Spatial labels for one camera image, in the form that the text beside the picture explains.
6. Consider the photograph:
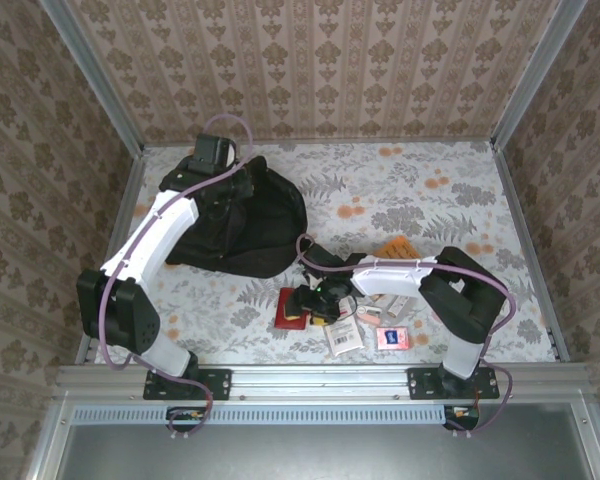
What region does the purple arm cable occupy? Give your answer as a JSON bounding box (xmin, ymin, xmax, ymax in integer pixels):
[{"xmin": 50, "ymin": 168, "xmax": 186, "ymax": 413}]
[
  {"xmin": 295, "ymin": 233, "xmax": 517, "ymax": 437},
  {"xmin": 102, "ymin": 113, "xmax": 255, "ymax": 437}
]

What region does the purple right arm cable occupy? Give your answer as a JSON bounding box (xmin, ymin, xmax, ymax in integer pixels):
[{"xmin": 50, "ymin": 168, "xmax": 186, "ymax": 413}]
[{"xmin": 295, "ymin": 233, "xmax": 517, "ymax": 437}]

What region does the aluminium left side rail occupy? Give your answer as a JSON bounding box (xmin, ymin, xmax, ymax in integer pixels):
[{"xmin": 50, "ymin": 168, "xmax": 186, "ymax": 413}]
[{"xmin": 74, "ymin": 149, "xmax": 147, "ymax": 365}]

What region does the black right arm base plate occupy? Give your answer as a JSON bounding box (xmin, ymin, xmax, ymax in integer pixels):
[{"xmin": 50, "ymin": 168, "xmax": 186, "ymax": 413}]
[{"xmin": 407, "ymin": 367, "xmax": 498, "ymax": 401}]

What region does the floral table cover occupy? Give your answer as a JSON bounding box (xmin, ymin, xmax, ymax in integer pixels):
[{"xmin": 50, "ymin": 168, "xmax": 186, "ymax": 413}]
[{"xmin": 93, "ymin": 141, "xmax": 564, "ymax": 366}]

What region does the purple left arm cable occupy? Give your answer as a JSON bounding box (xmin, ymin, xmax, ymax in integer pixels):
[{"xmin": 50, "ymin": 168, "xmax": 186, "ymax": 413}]
[{"xmin": 102, "ymin": 113, "xmax": 255, "ymax": 437}]

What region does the small pink white stapler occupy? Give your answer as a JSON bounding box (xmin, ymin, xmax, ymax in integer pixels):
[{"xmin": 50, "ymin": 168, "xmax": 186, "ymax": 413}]
[{"xmin": 355, "ymin": 304, "xmax": 384, "ymax": 325}]

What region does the red wallet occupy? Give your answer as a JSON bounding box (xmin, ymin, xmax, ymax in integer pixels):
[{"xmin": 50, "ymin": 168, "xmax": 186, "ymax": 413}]
[{"xmin": 273, "ymin": 288, "xmax": 310, "ymax": 332}]

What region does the aluminium front frame rail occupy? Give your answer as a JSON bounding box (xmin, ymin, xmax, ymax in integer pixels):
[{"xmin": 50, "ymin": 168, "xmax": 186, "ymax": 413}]
[{"xmin": 54, "ymin": 363, "xmax": 600, "ymax": 401}]

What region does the orange book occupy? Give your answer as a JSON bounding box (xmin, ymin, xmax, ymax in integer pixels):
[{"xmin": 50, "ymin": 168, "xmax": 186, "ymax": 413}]
[{"xmin": 379, "ymin": 235, "xmax": 422, "ymax": 262}]

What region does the aluminium left corner post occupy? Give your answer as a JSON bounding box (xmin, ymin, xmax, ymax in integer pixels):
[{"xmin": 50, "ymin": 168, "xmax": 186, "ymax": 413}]
[{"xmin": 38, "ymin": 0, "xmax": 146, "ymax": 157}]

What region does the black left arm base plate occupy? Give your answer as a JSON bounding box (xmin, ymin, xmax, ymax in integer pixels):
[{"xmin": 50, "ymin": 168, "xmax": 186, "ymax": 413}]
[{"xmin": 143, "ymin": 368, "xmax": 232, "ymax": 401}]

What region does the long white red-print pack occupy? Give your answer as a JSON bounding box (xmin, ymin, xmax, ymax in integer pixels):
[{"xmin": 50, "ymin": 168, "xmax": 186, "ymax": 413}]
[{"xmin": 322, "ymin": 294, "xmax": 365, "ymax": 358}]

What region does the grey sheet metal panel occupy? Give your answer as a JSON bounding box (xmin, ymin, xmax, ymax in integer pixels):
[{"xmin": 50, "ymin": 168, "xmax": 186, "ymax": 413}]
[{"xmin": 54, "ymin": 424, "xmax": 599, "ymax": 480}]

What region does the aluminium corner post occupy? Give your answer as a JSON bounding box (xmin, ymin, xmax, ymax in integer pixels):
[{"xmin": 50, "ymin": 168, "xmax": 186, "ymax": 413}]
[
  {"xmin": 38, "ymin": 0, "xmax": 146, "ymax": 157},
  {"xmin": 489, "ymin": 0, "xmax": 589, "ymax": 151}
]

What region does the small black connector board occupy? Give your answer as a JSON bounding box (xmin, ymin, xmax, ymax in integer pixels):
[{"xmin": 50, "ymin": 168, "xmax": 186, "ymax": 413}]
[
  {"xmin": 444, "ymin": 404, "xmax": 481, "ymax": 431},
  {"xmin": 167, "ymin": 407, "xmax": 206, "ymax": 426}
]

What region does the aluminium back rail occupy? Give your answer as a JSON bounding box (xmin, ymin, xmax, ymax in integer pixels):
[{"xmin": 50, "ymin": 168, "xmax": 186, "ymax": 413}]
[{"xmin": 140, "ymin": 135, "xmax": 496, "ymax": 147}]

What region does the aluminium right side rail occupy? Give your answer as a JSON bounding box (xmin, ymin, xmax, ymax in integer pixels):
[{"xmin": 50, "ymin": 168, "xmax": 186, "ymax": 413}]
[{"xmin": 489, "ymin": 142, "xmax": 572, "ymax": 364}]

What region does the grey slotted cable duct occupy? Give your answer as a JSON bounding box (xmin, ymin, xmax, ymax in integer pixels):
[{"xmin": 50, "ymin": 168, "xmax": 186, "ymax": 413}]
[{"xmin": 72, "ymin": 403, "xmax": 454, "ymax": 427}]

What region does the pink pack with blue label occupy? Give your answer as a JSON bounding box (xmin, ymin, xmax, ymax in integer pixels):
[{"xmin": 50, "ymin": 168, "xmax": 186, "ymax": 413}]
[{"xmin": 375, "ymin": 325, "xmax": 413, "ymax": 353}]

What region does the aluminium right corner post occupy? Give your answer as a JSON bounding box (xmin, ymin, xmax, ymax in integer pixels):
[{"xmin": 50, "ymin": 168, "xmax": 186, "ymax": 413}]
[{"xmin": 489, "ymin": 0, "xmax": 589, "ymax": 151}]

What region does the black backpack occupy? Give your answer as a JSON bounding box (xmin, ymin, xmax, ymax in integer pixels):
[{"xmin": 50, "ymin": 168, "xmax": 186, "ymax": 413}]
[{"xmin": 164, "ymin": 155, "xmax": 309, "ymax": 277}]

